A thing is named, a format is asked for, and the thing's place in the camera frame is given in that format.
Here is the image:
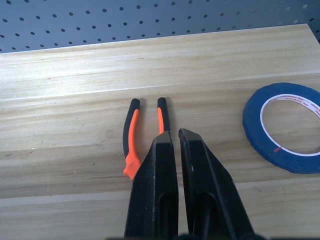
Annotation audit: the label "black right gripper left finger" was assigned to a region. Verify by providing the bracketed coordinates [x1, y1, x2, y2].
[123, 130, 180, 238]

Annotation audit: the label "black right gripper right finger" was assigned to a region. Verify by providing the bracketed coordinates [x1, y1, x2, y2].
[177, 128, 256, 238]

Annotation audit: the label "orange and black pliers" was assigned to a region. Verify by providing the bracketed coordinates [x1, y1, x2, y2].
[122, 97, 172, 181]

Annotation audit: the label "blue tape roll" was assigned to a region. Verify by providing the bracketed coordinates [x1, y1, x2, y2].
[241, 82, 320, 175]

